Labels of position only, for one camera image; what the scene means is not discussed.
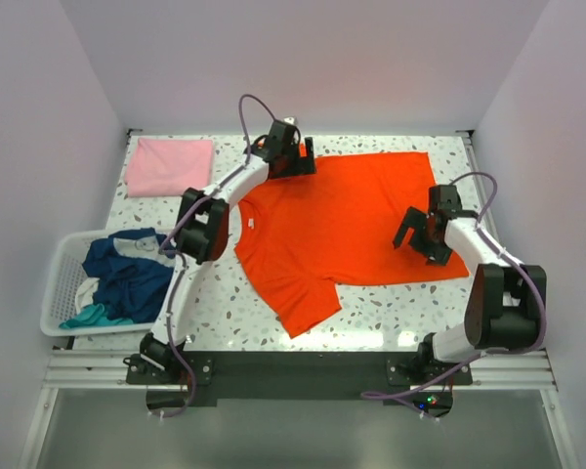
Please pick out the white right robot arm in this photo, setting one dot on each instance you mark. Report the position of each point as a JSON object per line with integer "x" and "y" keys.
{"x": 506, "y": 310}

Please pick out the white plastic laundry basket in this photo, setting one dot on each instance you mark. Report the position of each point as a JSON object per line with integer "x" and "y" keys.
{"x": 65, "y": 276}

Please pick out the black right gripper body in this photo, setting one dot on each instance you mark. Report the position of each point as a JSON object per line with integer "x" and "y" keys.
{"x": 437, "y": 251}

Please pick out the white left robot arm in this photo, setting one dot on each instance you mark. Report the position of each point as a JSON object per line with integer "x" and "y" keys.
{"x": 202, "y": 232}

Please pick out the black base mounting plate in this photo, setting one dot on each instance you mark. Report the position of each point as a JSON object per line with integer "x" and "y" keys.
{"x": 297, "y": 376}

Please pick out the orange t shirt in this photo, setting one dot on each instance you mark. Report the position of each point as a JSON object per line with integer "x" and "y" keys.
{"x": 305, "y": 235}

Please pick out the teal t shirt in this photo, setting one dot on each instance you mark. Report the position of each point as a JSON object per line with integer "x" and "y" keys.
{"x": 93, "y": 315}

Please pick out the folded pink t shirt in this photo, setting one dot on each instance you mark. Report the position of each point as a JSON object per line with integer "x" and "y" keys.
{"x": 160, "y": 168}

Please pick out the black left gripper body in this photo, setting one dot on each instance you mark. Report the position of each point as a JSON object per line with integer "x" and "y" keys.
{"x": 291, "y": 162}

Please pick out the navy blue t shirt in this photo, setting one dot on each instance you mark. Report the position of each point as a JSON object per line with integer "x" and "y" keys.
{"x": 133, "y": 275}

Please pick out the white garment in basket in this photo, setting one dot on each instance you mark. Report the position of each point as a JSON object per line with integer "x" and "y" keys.
{"x": 85, "y": 292}

